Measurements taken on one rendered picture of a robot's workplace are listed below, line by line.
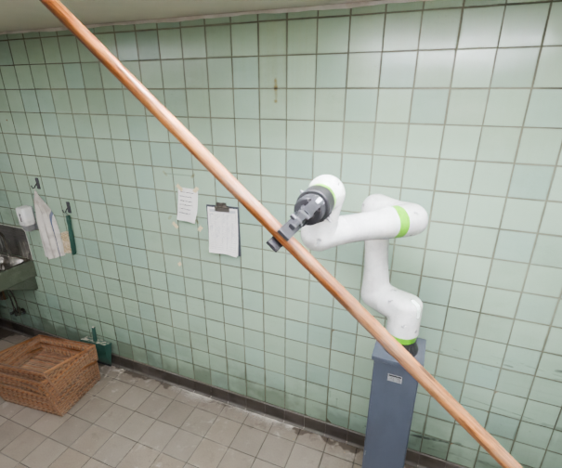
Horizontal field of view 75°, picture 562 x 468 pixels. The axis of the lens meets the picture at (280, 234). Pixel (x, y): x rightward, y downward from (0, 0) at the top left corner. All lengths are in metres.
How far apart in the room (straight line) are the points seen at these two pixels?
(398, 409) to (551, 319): 0.88
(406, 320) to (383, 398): 0.40
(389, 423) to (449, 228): 0.95
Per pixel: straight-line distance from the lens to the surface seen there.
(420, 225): 1.39
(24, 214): 3.51
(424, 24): 1.90
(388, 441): 1.98
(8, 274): 3.75
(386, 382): 1.75
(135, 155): 2.61
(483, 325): 2.22
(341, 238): 1.14
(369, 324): 0.80
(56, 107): 3.04
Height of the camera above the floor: 2.23
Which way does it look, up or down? 21 degrees down
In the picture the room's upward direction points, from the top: straight up
